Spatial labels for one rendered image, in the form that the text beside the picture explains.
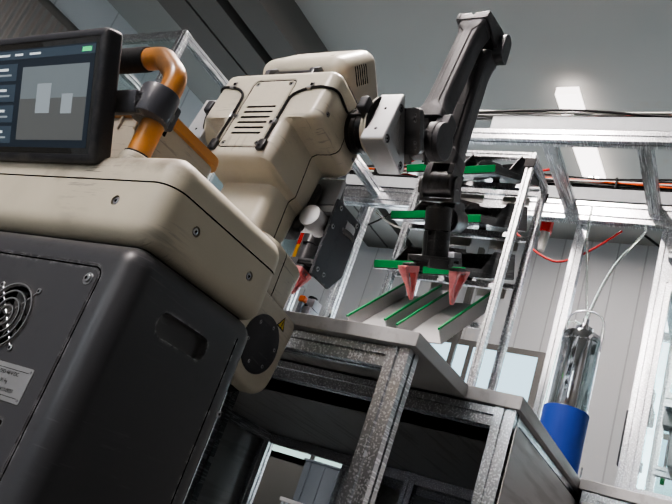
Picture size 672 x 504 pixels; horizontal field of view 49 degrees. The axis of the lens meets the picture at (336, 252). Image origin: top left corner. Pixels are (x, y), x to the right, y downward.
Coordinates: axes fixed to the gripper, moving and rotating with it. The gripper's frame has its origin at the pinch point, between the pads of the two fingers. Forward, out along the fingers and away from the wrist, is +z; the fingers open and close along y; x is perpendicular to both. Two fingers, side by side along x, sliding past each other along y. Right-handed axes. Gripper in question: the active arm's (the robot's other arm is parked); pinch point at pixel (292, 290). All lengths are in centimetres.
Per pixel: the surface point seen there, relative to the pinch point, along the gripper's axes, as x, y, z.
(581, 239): -117, -47, -89
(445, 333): -0.8, -47.5, 4.8
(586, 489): -58, -77, 23
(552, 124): -62, -40, -106
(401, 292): -19.0, -23.3, -12.2
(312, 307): -10.0, -1.7, 0.2
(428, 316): -11.9, -36.9, -3.3
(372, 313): -9.6, -21.4, -0.7
